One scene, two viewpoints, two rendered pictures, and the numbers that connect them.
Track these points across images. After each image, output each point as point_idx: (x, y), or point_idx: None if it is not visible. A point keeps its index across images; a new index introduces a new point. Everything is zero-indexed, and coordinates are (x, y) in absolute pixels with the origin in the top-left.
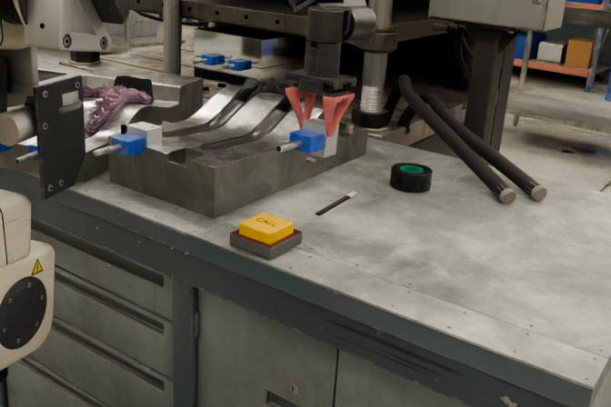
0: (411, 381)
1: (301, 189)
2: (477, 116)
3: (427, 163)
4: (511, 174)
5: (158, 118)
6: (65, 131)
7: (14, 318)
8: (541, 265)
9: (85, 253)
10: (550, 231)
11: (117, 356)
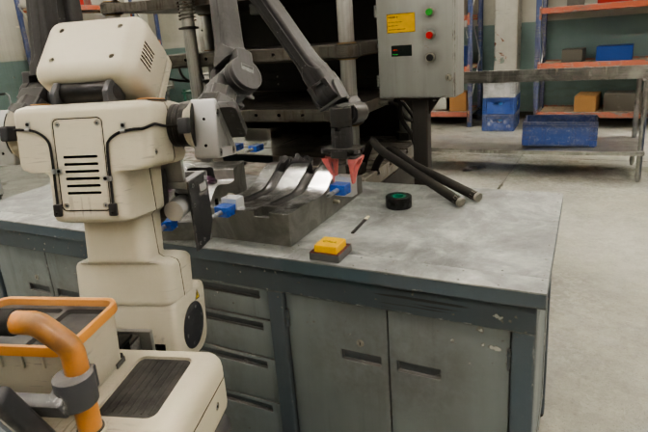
0: (436, 319)
1: (334, 220)
2: (421, 156)
3: (402, 190)
4: (458, 188)
5: (226, 191)
6: (202, 206)
7: (191, 328)
8: (495, 237)
9: None
10: (492, 218)
11: (229, 353)
